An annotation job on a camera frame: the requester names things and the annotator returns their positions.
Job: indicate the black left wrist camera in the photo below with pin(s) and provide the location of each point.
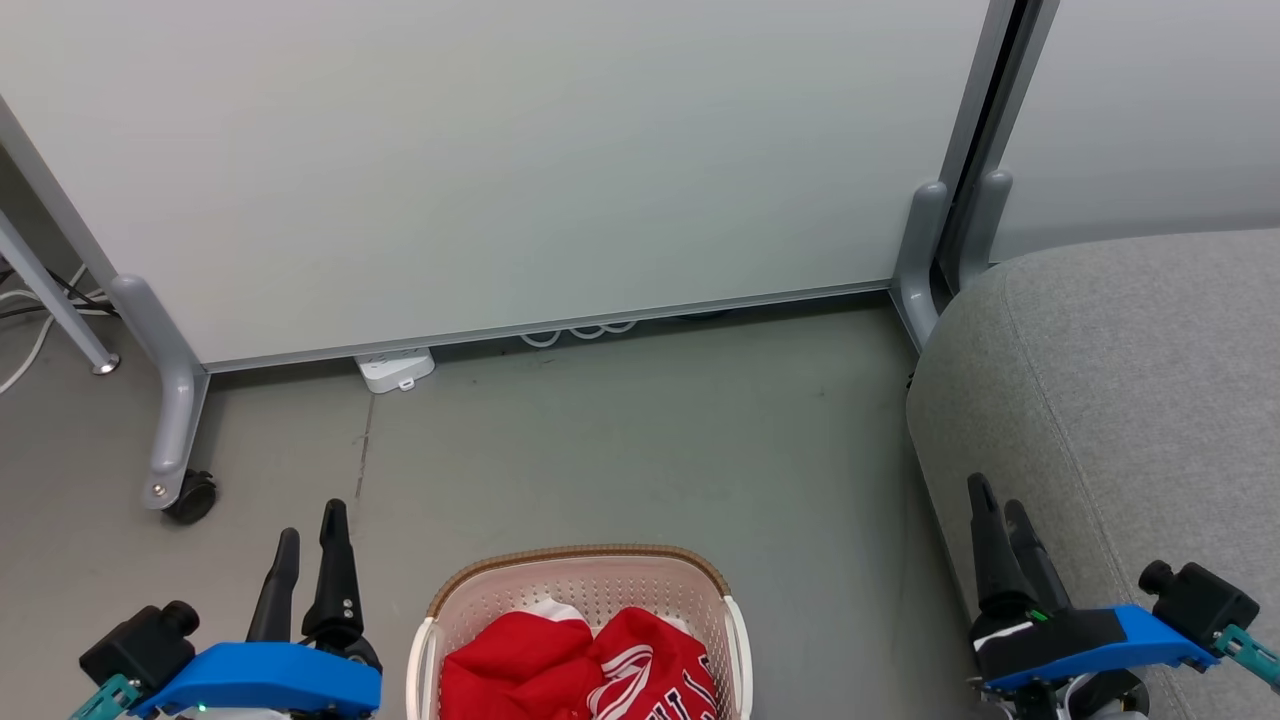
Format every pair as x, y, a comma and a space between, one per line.
140, 645

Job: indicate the large white partition panel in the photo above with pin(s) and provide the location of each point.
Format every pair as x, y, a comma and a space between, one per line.
500, 150

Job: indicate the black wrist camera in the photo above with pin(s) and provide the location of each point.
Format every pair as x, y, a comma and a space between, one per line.
140, 645
1200, 600

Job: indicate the narrow white partition panel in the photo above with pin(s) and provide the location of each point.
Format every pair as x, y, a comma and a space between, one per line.
1150, 100

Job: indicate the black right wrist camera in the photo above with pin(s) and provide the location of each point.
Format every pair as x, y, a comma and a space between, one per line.
1200, 600

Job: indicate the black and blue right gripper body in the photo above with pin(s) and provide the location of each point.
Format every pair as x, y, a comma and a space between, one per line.
1080, 640

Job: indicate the grey fabric sofa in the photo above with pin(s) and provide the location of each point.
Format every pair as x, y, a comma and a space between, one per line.
1100, 380

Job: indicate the grey metal table leg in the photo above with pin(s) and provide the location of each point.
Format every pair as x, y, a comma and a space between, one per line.
50, 295

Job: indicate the white basket brown woven rim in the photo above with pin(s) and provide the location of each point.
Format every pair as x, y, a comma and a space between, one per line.
590, 585

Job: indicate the grey partition leg with caster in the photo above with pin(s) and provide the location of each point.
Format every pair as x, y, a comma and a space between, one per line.
180, 400

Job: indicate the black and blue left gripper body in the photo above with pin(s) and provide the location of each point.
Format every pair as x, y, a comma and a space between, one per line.
270, 680

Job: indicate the plain red t-shirt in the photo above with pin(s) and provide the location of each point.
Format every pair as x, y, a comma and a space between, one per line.
510, 665

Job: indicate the black caster wheel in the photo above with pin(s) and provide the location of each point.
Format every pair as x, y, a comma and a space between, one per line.
195, 497

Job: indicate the white power strip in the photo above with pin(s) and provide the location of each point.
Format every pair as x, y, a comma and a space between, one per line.
395, 368

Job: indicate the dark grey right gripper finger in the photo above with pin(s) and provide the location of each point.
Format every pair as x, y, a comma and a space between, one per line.
1035, 560
995, 560

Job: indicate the red jersey with black lettering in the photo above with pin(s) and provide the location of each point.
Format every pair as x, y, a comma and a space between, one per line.
650, 635

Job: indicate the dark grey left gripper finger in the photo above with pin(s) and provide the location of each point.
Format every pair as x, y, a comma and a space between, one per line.
275, 595
337, 580

